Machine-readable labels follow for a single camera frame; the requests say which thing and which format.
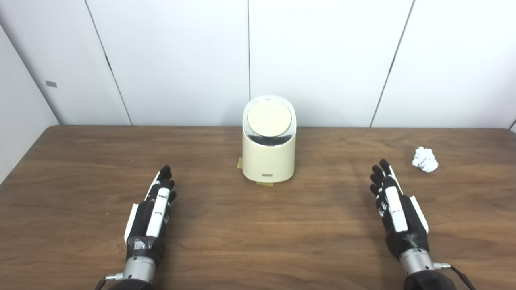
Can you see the cream-colored bin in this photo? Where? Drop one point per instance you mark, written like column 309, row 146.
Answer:
column 268, row 159

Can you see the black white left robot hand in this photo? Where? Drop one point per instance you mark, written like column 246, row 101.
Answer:
column 142, row 225

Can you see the white paper ball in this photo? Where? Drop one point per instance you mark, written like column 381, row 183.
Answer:
column 425, row 159

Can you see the round cream bin lid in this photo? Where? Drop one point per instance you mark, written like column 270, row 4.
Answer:
column 269, row 119

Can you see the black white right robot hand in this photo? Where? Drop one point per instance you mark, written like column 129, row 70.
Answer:
column 407, row 229

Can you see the small gray wall label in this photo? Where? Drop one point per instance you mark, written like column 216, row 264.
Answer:
column 51, row 84

